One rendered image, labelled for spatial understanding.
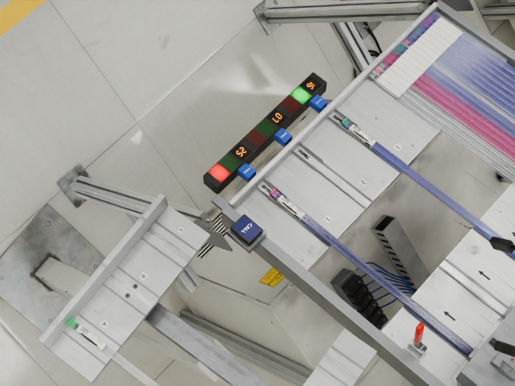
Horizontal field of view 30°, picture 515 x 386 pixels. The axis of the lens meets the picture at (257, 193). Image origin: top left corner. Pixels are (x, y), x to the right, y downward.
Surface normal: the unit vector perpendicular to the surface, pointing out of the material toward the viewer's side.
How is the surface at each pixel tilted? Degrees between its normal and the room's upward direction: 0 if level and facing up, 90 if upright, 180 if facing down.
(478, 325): 46
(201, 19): 0
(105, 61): 0
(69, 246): 0
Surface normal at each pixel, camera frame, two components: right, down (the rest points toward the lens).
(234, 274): -0.50, -0.74
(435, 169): 0.55, 0.13
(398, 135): 0.02, -0.44
